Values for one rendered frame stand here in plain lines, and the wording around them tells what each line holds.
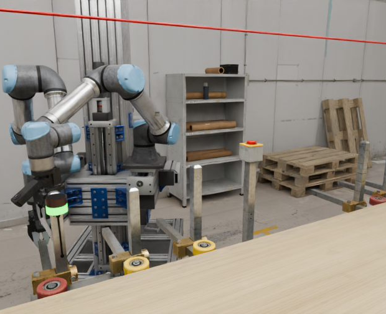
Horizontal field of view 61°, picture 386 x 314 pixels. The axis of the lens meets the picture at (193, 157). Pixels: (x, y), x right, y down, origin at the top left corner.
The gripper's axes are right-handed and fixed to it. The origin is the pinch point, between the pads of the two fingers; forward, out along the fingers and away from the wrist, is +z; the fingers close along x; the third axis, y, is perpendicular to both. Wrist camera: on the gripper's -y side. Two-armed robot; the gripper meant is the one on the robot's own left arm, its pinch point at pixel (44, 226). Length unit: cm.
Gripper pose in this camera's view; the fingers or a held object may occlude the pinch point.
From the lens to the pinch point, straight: 126.3
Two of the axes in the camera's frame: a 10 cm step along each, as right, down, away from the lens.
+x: -7.5, -1.5, 6.4
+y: 6.6, -2.0, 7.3
